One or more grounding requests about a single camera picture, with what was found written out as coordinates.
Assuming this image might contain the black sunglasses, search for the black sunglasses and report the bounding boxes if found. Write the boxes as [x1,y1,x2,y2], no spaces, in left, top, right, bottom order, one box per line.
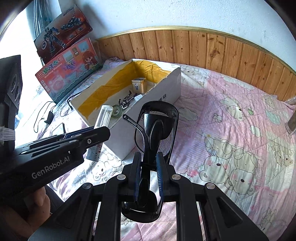
[122,100,179,223]

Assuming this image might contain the brown wooden object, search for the brown wooden object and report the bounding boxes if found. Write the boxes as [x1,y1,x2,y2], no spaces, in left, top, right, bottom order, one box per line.
[285,96,296,135]

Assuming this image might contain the person's left hand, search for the person's left hand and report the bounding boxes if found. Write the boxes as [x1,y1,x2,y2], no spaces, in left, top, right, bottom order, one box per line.
[1,187,51,239]

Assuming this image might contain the green tape roll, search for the green tape roll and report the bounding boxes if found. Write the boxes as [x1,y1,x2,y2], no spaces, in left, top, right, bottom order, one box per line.
[111,104,122,119]

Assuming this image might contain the black action figure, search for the black action figure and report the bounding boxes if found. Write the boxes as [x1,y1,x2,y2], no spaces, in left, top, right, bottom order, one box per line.
[118,91,137,110]

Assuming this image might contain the pink washing machine toy box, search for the pink washing machine toy box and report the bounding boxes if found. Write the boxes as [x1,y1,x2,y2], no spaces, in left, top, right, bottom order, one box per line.
[35,38,99,103]

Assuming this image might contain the gold tin box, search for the gold tin box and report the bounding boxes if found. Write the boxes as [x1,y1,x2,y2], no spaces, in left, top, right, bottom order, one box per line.
[132,77,147,94]

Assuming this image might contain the pink cartoon bear bedsheet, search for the pink cartoon bear bedsheet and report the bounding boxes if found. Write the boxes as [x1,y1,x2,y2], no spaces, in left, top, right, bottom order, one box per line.
[17,58,296,241]

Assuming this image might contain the white cardboard box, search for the white cardboard box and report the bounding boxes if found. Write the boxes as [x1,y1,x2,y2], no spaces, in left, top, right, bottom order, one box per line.
[70,58,182,160]

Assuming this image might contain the dark robot toy box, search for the dark robot toy box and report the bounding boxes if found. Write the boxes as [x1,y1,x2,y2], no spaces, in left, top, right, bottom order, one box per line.
[34,5,92,64]

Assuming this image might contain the wooden wall panelling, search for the wooden wall panelling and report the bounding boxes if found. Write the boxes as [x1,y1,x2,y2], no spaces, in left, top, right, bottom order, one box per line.
[94,26,295,101]

